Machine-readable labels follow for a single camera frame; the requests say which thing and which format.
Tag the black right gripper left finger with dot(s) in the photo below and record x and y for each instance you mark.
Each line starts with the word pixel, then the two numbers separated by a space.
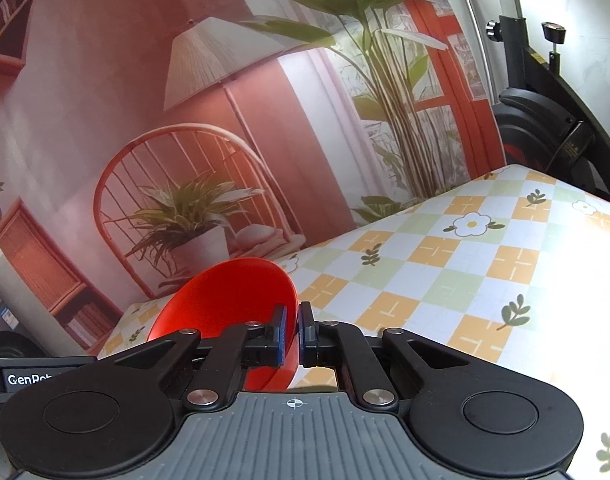
pixel 205 375

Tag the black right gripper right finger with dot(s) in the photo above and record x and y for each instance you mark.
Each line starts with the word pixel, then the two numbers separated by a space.
pixel 395 373

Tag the red plastic bowl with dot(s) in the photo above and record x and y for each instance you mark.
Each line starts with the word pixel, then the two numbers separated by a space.
pixel 234 292

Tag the grey front-load washing machine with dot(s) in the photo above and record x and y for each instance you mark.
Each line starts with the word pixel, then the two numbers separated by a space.
pixel 15 341

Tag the checkered floral tablecloth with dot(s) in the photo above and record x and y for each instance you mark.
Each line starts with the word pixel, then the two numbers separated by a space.
pixel 512 267

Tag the printed room backdrop cloth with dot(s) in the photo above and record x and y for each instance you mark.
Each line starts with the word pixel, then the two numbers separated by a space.
pixel 142 141

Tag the black exercise bike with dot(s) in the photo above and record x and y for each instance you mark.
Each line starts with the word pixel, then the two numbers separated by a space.
pixel 543 123

